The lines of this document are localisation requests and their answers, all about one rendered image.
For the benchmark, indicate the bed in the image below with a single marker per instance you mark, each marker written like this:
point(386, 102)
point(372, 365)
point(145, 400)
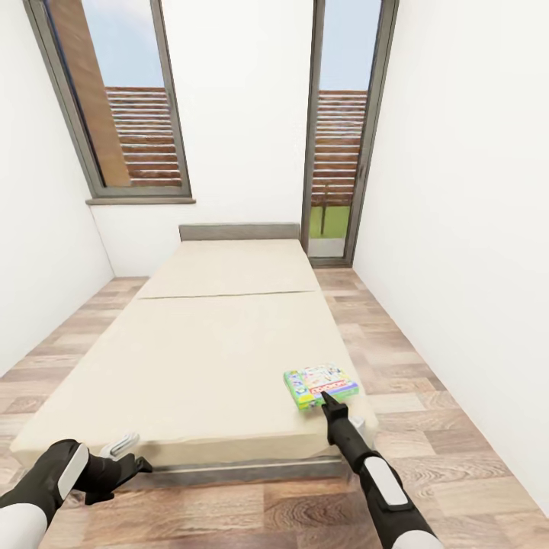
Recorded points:
point(194, 365)

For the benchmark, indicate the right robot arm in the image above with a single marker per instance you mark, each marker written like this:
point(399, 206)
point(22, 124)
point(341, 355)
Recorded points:
point(399, 523)

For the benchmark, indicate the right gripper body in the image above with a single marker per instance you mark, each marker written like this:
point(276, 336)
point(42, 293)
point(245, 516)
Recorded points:
point(339, 428)

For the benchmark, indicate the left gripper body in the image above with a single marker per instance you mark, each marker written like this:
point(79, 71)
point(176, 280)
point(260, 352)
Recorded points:
point(113, 475)

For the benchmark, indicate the door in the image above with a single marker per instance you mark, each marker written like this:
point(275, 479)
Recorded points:
point(350, 51)

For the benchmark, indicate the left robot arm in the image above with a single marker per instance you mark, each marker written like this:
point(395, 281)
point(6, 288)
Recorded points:
point(26, 512)

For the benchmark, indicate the fixed window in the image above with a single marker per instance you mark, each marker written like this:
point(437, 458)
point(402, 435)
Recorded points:
point(111, 70)

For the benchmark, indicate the board game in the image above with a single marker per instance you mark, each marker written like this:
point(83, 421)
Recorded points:
point(306, 384)

